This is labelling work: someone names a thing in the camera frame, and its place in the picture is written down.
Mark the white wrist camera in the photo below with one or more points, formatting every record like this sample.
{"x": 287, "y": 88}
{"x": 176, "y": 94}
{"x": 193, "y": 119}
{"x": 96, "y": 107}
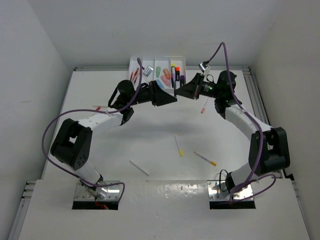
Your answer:
{"x": 148, "y": 70}
{"x": 204, "y": 67}

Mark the metal base plate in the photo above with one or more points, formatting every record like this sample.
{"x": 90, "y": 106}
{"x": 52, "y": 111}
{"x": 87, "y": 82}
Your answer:
{"x": 217, "y": 192}
{"x": 107, "y": 193}

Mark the blue eraser case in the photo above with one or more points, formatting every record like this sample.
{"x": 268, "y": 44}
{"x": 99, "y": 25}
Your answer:
{"x": 160, "y": 84}

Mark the purple cap black highlighter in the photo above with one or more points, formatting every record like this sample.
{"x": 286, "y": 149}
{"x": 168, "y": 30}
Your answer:
{"x": 182, "y": 80}

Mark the blue gel pen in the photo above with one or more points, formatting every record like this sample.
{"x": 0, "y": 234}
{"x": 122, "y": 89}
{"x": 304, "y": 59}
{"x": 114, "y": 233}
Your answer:
{"x": 173, "y": 76}

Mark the white marker pen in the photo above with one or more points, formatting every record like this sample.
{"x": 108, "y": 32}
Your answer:
{"x": 139, "y": 168}

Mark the green eraser case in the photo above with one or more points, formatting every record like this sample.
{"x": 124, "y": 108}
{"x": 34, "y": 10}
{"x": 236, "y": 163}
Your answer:
{"x": 158, "y": 71}

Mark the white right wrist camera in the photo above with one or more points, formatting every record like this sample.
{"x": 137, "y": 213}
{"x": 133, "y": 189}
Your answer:
{"x": 204, "y": 67}

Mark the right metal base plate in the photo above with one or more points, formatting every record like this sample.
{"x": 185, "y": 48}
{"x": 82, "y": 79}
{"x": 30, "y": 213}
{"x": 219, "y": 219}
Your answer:
{"x": 217, "y": 192}

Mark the pink tip clear pen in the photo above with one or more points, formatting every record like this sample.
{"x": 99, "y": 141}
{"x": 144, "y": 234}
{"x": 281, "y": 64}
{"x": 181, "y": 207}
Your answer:
{"x": 204, "y": 106}

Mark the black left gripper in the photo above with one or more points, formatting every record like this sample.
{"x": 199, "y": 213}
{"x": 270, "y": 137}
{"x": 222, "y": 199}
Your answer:
{"x": 157, "y": 96}

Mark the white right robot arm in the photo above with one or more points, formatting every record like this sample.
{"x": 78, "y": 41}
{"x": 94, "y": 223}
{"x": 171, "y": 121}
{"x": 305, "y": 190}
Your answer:
{"x": 269, "y": 149}

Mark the orange cap highlighter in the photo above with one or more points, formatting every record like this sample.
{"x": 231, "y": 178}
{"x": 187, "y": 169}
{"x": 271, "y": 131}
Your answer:
{"x": 177, "y": 72}

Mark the pink cap black highlighter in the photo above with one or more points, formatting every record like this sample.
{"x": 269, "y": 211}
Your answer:
{"x": 177, "y": 81}

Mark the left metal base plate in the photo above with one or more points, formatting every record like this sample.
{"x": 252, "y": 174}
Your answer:
{"x": 107, "y": 193}

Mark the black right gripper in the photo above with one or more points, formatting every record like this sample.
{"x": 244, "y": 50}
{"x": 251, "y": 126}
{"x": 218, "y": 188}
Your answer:
{"x": 192, "y": 89}

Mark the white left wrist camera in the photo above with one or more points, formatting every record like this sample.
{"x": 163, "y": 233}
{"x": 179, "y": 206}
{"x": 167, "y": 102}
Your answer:
{"x": 148, "y": 70}

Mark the red ballpoint pen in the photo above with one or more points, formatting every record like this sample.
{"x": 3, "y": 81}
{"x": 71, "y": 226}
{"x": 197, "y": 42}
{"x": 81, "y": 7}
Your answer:
{"x": 135, "y": 74}

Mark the white divided organizer tray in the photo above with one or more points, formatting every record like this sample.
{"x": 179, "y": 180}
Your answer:
{"x": 163, "y": 62}

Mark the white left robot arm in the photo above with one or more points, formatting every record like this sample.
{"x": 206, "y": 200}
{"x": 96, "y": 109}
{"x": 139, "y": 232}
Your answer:
{"x": 72, "y": 143}

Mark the orange eraser case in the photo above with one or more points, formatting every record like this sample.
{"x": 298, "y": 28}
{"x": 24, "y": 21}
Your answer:
{"x": 167, "y": 73}

